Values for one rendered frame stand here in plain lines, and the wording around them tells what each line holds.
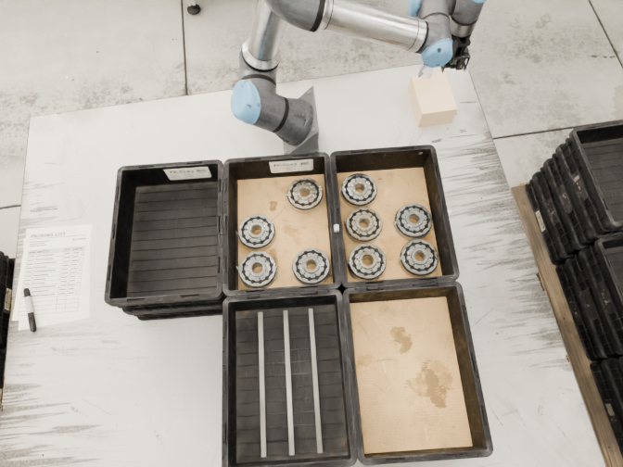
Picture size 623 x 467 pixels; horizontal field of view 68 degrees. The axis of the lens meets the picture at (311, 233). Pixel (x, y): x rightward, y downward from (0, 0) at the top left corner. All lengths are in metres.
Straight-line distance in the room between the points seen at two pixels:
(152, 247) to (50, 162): 0.59
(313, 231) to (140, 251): 0.50
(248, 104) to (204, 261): 0.47
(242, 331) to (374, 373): 0.36
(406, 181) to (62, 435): 1.20
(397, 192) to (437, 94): 0.43
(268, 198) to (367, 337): 0.49
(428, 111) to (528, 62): 1.43
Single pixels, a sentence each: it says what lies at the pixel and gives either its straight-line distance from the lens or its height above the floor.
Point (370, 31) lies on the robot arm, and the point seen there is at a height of 1.24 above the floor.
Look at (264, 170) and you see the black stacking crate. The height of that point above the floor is 0.88.
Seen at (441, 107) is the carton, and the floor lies 0.77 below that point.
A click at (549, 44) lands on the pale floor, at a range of 3.11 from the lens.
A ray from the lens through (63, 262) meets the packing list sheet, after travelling 1.63.
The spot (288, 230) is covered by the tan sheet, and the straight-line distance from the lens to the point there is 1.32.
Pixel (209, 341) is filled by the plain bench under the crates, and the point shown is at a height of 0.70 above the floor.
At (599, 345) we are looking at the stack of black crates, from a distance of 2.08.
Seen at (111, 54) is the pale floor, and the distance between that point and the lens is 3.07.
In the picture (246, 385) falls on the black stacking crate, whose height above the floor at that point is 0.83.
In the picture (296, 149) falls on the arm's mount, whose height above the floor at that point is 0.76.
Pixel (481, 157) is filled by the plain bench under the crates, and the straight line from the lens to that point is 1.66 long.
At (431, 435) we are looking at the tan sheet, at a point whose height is 0.83.
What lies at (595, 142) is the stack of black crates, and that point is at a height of 0.49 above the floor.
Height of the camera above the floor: 2.05
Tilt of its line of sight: 68 degrees down
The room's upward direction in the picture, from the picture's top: 4 degrees counter-clockwise
